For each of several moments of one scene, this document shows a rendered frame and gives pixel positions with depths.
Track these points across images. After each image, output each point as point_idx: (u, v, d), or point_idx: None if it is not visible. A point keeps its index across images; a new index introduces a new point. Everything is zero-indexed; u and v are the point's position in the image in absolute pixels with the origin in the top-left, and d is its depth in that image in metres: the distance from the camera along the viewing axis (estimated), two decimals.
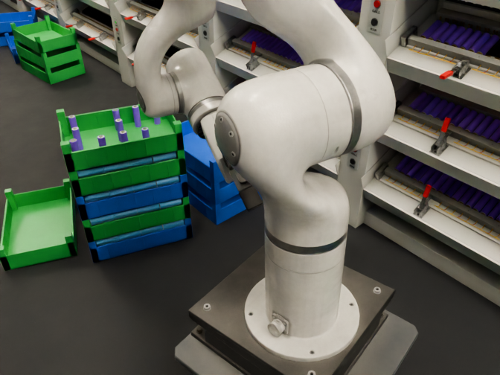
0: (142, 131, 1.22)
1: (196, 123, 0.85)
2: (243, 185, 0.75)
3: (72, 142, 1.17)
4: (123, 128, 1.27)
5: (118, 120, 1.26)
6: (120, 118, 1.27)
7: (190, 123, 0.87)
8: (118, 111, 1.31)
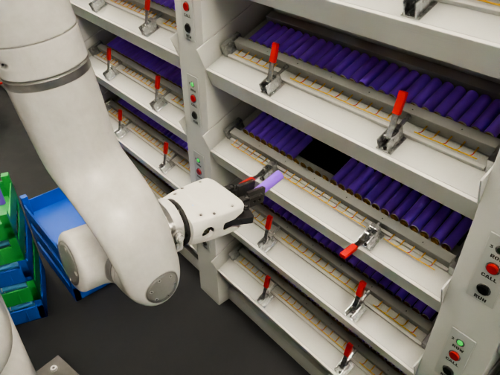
0: None
1: (162, 201, 0.70)
2: (250, 184, 0.82)
3: None
4: (261, 182, 0.82)
5: None
6: None
7: (159, 203, 0.67)
8: None
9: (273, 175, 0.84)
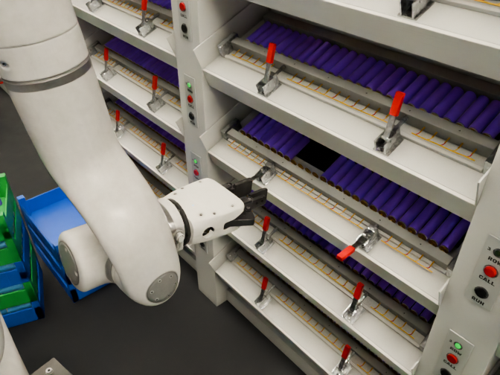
0: None
1: (163, 200, 0.70)
2: (248, 183, 0.82)
3: None
4: (334, 170, 0.94)
5: (326, 180, 0.94)
6: (321, 175, 0.94)
7: (159, 203, 0.67)
8: None
9: (341, 158, 0.95)
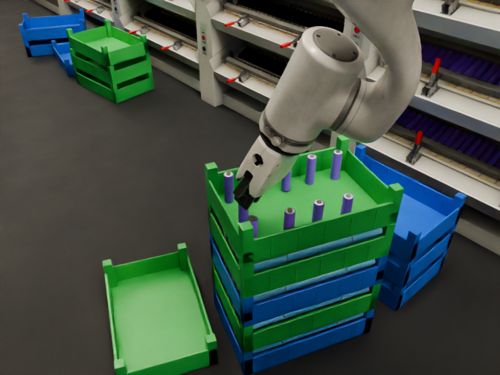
0: (345, 200, 0.81)
1: None
2: None
3: (252, 222, 0.76)
4: None
5: None
6: None
7: (313, 141, 0.66)
8: None
9: None
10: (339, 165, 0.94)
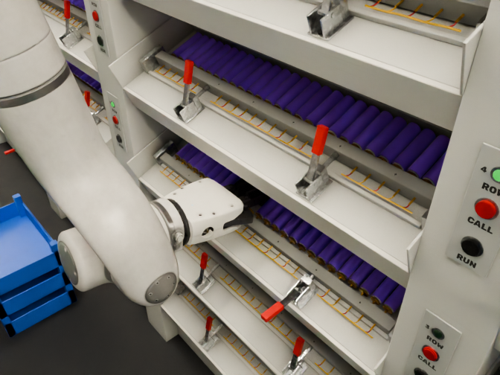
0: None
1: (162, 200, 0.70)
2: (250, 184, 0.82)
3: None
4: (271, 205, 0.81)
5: (263, 216, 0.81)
6: (257, 211, 0.81)
7: (158, 203, 0.68)
8: None
9: None
10: None
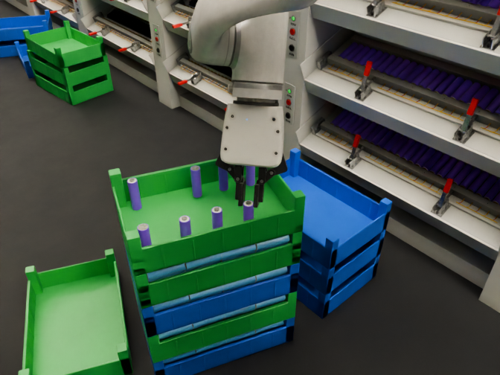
0: (245, 207, 0.79)
1: (265, 99, 0.74)
2: (257, 203, 0.80)
3: (142, 231, 0.74)
4: None
5: None
6: None
7: (256, 88, 0.72)
8: (199, 170, 0.88)
9: None
10: (253, 171, 0.92)
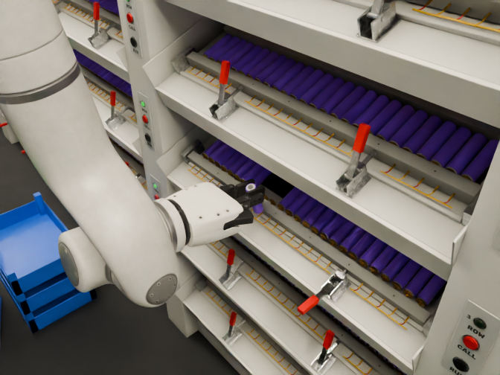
0: (245, 190, 0.80)
1: None
2: (262, 197, 0.80)
3: None
4: (301, 202, 0.83)
5: (292, 213, 0.83)
6: (287, 208, 0.83)
7: None
8: None
9: None
10: None
